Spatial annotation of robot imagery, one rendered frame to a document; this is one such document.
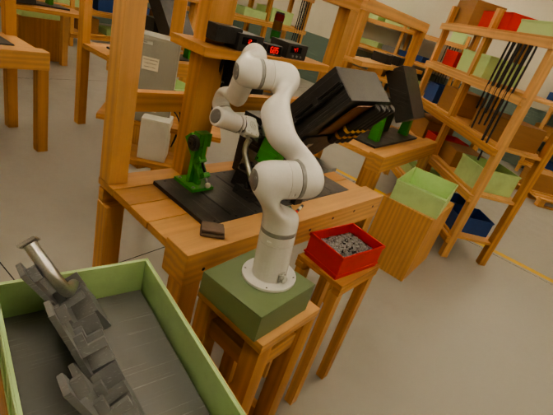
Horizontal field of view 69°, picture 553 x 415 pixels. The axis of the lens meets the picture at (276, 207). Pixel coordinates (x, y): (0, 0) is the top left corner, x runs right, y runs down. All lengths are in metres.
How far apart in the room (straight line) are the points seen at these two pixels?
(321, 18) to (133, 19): 10.88
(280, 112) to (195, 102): 0.79
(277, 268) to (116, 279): 0.51
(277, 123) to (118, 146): 0.84
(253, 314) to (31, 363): 0.59
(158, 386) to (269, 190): 0.60
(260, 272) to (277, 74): 0.66
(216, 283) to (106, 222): 0.84
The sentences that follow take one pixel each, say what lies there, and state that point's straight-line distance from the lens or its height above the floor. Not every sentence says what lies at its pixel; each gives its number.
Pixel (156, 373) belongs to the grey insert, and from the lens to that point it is 1.20.
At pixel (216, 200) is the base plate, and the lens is 1.93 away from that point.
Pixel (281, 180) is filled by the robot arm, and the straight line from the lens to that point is 1.17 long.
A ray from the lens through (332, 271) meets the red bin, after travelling 1.81.
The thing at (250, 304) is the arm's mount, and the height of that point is 0.95.
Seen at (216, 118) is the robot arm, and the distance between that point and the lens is 1.77.
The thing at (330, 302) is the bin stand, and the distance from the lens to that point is 1.87.
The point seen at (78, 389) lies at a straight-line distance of 0.83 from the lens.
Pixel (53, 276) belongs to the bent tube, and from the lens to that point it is 1.06.
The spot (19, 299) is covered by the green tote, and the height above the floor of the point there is 0.90.
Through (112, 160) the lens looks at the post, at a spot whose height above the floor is 1.00.
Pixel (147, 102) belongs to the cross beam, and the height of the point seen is 1.23.
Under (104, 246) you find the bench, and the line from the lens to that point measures 2.13.
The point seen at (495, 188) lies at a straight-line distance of 4.42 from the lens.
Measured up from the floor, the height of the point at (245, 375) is 0.68.
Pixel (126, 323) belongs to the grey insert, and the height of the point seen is 0.85.
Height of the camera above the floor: 1.78
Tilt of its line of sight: 26 degrees down
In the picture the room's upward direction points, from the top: 17 degrees clockwise
